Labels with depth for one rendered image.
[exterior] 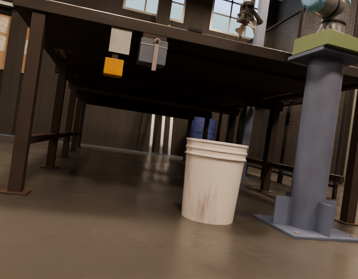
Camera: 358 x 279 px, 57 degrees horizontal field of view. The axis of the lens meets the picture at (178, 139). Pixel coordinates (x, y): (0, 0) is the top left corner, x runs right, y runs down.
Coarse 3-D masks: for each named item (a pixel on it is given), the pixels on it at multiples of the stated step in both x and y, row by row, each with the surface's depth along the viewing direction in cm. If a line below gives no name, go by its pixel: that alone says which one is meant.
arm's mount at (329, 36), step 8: (320, 32) 152; (328, 32) 147; (336, 32) 148; (296, 40) 170; (304, 40) 163; (312, 40) 157; (320, 40) 152; (328, 40) 147; (336, 40) 148; (344, 40) 150; (352, 40) 151; (296, 48) 169; (304, 48) 162; (312, 48) 157; (336, 48) 152; (344, 48) 150; (352, 48) 151
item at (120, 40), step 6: (114, 30) 161; (120, 30) 162; (126, 30) 163; (114, 36) 161; (120, 36) 162; (126, 36) 163; (114, 42) 161; (120, 42) 162; (126, 42) 163; (114, 48) 161; (120, 48) 162; (126, 48) 163; (126, 54) 163
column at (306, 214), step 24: (312, 72) 162; (336, 72) 158; (312, 96) 161; (336, 96) 159; (312, 120) 160; (336, 120) 161; (312, 144) 159; (312, 168) 158; (288, 192) 181; (312, 192) 158; (264, 216) 176; (288, 216) 163; (312, 216) 158; (336, 240) 149
